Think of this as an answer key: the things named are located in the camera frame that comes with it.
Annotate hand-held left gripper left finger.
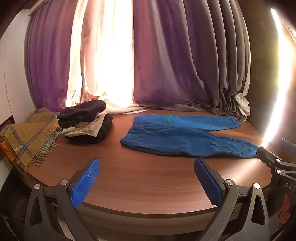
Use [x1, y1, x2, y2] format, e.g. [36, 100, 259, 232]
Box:
[23, 158, 101, 241]

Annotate black folded garment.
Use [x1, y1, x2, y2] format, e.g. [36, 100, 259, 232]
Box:
[65, 113, 113, 145]

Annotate dark folded garment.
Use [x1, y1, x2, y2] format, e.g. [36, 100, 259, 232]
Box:
[57, 100, 107, 128]

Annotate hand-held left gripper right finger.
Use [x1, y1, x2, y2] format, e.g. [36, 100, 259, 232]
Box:
[193, 158, 270, 241]

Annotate orange object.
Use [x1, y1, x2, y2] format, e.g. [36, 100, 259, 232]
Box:
[0, 141, 14, 161]

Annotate yellow plaid scarf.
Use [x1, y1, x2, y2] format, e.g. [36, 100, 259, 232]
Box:
[0, 107, 62, 168]

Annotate cream sheer curtain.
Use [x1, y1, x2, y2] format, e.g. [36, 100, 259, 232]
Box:
[66, 0, 148, 115]

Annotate white bunched cloth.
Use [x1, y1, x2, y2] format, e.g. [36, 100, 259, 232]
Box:
[233, 92, 251, 122]

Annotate blue pants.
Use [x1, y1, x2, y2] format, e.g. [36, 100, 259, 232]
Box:
[120, 114, 259, 159]

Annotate light blue cloth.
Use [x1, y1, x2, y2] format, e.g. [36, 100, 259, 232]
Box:
[37, 130, 62, 158]

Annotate purple grey curtain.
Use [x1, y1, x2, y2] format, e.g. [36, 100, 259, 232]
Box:
[132, 0, 251, 122]

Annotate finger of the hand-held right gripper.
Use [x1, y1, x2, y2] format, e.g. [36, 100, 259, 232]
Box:
[257, 146, 296, 177]
[281, 138, 296, 151]

